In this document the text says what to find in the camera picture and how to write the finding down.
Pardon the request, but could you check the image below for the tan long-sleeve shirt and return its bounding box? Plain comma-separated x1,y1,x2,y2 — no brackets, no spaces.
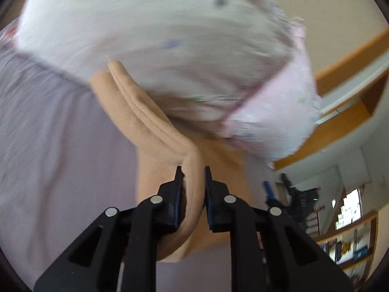
90,61,251,263

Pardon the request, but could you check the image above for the wooden bookshelf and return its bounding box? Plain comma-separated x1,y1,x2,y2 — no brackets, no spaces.
314,210,379,291

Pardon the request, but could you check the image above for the lavender bed sheet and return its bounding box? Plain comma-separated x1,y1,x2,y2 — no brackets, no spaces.
0,43,268,292

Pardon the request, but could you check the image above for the wooden headboard with glass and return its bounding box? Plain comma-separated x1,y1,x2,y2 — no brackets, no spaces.
274,28,388,170

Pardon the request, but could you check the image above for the left floral pink pillow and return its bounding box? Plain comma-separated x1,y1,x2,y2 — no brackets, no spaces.
16,0,320,161

